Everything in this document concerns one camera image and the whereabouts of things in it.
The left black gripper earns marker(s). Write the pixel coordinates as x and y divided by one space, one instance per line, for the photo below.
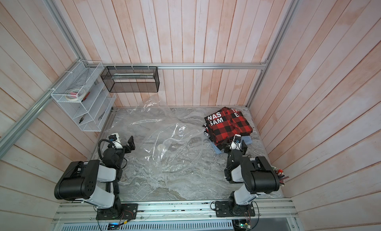
130 141

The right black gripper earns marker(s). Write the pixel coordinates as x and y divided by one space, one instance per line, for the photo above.
244 150

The green cup with pens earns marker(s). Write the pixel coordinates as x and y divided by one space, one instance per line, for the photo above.
280 174

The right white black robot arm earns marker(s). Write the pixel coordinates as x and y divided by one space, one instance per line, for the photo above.
255 175

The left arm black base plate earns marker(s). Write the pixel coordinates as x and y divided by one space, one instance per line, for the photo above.
126 211

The grey black plaid shirt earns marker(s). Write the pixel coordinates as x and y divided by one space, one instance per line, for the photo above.
208 135

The clear plastic vacuum bag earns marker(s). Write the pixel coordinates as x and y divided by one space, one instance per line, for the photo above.
173 159

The black wire mesh basket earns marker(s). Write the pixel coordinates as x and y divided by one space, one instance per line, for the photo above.
131 79

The aluminium frame rail right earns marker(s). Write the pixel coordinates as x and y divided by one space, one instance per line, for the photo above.
275 28

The red black plaid shirt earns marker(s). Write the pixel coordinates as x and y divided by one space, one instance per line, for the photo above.
223 132
234 116

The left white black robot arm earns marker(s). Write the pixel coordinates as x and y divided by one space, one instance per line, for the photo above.
96 181

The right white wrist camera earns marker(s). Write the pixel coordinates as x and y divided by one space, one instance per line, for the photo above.
235 145

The aluminium frame rail back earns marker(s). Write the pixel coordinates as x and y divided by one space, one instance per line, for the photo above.
184 66

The light blue shirt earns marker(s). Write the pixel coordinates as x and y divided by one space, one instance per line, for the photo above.
247 140

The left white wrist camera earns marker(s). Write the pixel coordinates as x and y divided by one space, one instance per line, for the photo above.
115 142

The aluminium frame rail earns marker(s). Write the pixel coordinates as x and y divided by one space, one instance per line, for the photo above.
15 132
184 66
275 28

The white wire mesh shelf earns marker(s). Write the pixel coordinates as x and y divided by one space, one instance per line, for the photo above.
83 98

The tape roll in shelf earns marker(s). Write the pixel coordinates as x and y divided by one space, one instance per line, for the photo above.
74 95

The aluminium frame rail left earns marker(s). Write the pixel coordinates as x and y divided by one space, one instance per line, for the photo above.
15 132

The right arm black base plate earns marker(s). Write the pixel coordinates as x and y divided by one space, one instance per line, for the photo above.
231 209

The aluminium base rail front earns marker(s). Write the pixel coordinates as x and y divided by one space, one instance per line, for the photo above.
178 211

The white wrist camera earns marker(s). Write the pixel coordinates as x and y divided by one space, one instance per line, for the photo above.
235 145
115 142

